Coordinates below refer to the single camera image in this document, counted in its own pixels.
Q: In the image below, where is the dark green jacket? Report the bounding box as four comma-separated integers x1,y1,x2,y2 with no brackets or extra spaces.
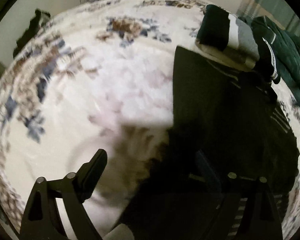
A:
239,16,300,106

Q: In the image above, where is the dark garment at bed edge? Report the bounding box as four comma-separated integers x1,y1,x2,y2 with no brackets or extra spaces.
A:
13,9,51,58

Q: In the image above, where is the black striped sweater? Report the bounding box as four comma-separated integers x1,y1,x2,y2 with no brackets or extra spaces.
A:
121,47,299,239

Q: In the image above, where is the folded black grey clothes stack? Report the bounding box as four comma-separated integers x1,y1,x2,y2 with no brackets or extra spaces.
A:
196,4,260,69

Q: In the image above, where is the floral white bed blanket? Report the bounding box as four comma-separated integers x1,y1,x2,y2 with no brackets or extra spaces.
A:
0,0,300,239

